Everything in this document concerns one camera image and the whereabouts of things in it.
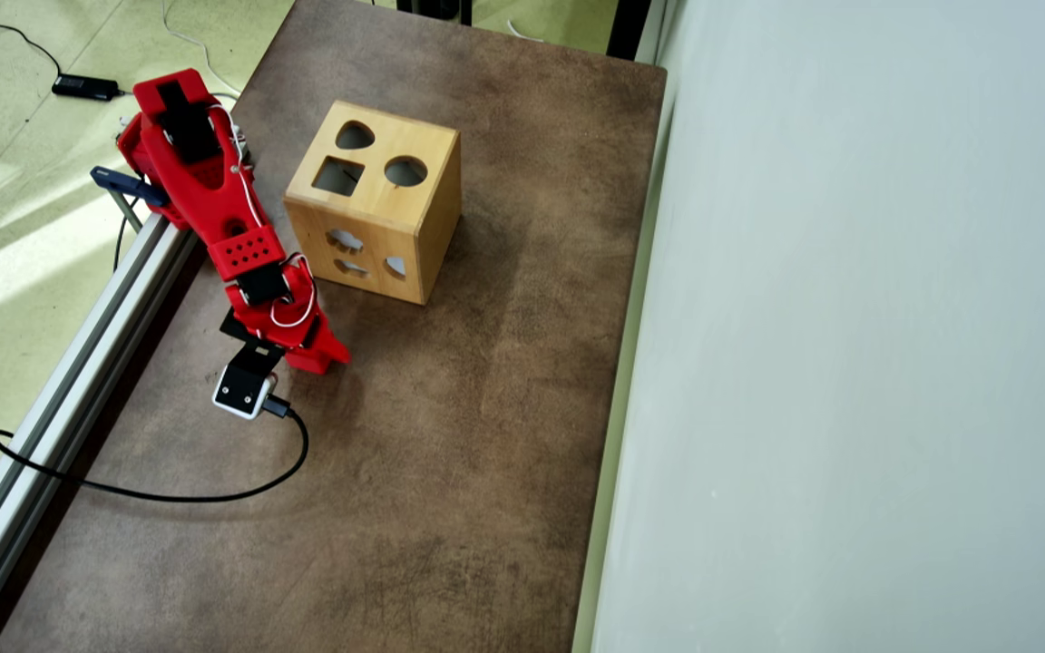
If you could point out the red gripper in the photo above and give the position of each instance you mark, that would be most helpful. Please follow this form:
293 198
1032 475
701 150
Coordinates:
321 355

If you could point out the red robot arm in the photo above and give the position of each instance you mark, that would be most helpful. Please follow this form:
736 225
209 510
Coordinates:
205 190

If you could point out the wooden shape sorter box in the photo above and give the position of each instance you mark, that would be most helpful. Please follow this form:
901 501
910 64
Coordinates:
368 236

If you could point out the blue table clamp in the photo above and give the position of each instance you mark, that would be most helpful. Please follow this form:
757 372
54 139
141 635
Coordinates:
123 181

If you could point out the black furniture base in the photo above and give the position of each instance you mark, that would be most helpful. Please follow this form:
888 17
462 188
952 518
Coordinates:
436 9

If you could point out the black power adapter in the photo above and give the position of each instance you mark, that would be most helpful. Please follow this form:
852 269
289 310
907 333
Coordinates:
83 87

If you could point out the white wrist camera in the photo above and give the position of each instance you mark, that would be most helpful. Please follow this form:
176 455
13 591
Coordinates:
241 392

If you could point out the aluminium profile rail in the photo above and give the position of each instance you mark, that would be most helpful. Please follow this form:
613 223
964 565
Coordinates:
51 417

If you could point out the black vertical post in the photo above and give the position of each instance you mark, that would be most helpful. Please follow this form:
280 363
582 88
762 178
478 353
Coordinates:
629 27

